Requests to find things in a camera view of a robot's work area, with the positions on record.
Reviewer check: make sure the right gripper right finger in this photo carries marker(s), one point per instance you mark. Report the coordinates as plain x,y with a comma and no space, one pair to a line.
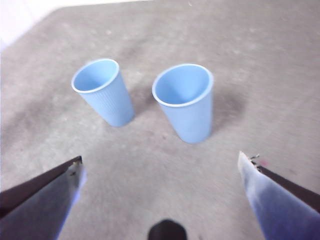
282,207

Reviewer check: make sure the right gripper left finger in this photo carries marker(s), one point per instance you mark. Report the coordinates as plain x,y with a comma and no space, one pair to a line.
37,205

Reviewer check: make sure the blue ribbed plastic cup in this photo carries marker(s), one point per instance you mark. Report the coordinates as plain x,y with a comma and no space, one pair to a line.
190,120
110,105

